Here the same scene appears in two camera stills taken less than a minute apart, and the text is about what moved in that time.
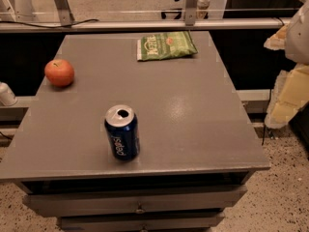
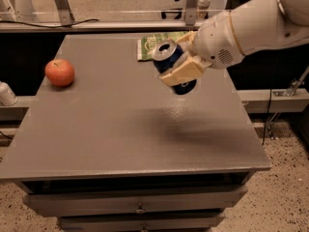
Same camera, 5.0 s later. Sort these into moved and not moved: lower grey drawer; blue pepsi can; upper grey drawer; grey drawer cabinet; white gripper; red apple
Moved: white gripper; blue pepsi can
Not moved: grey drawer cabinet; red apple; upper grey drawer; lower grey drawer
